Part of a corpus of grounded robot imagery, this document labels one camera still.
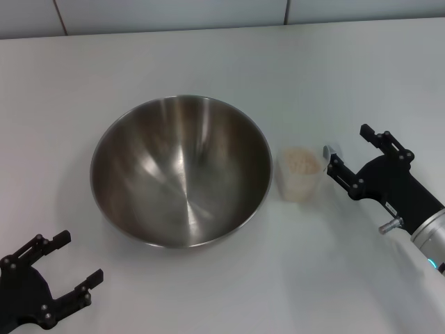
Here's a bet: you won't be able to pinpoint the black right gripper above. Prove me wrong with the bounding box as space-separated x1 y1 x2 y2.
326 123 445 234

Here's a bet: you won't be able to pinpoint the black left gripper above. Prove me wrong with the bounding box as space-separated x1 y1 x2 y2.
0 229 105 331

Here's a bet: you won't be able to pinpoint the white rice grains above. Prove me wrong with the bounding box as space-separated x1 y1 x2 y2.
283 148 321 175

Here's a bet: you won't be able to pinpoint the transparent plastic measuring cup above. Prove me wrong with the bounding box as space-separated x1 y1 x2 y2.
276 144 340 203

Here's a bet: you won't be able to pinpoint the stainless steel mixing bowl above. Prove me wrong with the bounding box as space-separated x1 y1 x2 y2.
90 93 273 248

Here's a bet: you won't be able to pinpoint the white partition panel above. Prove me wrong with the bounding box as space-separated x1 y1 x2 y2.
0 0 69 40
54 0 289 37
284 0 445 26

